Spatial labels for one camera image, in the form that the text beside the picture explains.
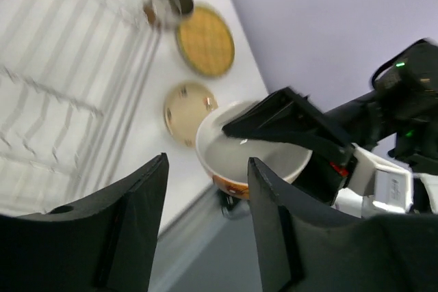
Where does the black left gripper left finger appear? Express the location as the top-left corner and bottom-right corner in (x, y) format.
(1, 153), (169, 291)

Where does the aluminium table front rail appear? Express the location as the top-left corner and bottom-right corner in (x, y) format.
(157, 185), (223, 241)

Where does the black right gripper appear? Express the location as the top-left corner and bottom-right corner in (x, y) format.
(222, 87), (357, 206)

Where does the brown white ceramic cup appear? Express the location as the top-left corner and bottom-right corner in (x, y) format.
(143, 0), (194, 30)

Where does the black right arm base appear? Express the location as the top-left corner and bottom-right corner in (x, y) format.
(217, 190), (250, 220)

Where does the cream floral plate right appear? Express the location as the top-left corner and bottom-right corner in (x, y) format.
(164, 80), (218, 148)

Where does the metal wire dish rack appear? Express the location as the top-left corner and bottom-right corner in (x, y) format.
(1, 0), (160, 217)

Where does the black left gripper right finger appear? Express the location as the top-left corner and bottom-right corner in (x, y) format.
(248, 158), (437, 291)

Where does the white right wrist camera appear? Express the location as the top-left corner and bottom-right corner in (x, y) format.
(332, 145), (413, 218)

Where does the white ceramic bowl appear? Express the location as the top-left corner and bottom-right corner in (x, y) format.
(195, 101), (312, 200)

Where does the yellow woven pattern plate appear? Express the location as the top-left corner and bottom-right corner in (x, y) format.
(175, 2), (235, 79)

